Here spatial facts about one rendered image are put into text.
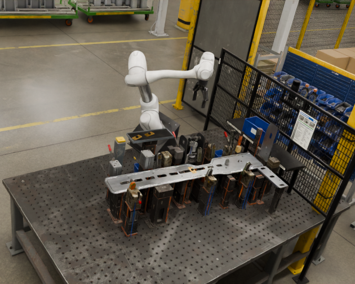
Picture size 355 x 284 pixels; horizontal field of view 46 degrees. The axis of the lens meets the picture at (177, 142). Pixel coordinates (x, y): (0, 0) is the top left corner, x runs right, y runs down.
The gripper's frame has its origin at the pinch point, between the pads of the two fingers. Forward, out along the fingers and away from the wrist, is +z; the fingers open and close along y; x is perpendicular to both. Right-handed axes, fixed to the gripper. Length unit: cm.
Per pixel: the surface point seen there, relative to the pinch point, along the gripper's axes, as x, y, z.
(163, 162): -30, 12, 44
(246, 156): 48, 20, 46
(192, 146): -0.3, 5.2, 37.4
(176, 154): -17.6, 9.0, 40.5
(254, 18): 167, -147, -27
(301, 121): 90, 30, 11
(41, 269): -125, 16, 123
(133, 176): -60, 19, 46
